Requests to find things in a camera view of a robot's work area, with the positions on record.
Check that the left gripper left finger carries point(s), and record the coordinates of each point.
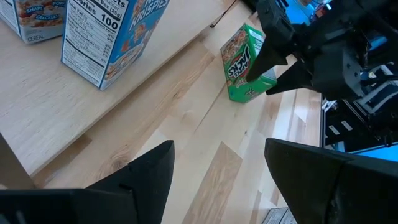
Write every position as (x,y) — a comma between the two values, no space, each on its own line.
(140,186)

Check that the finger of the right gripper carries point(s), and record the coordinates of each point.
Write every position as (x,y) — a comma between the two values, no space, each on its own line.
(269,57)
(293,79)

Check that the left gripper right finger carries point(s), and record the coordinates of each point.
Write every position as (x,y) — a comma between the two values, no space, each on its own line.
(335,193)

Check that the Apple Jacks cereal box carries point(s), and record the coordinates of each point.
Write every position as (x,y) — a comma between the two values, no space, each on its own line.
(239,62)

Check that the Rice Krispies cereal box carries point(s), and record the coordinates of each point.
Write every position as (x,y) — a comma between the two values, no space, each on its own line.
(93,40)
(34,21)

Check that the wooden shelf with black frame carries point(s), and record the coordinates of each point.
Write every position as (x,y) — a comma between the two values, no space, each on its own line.
(46,109)

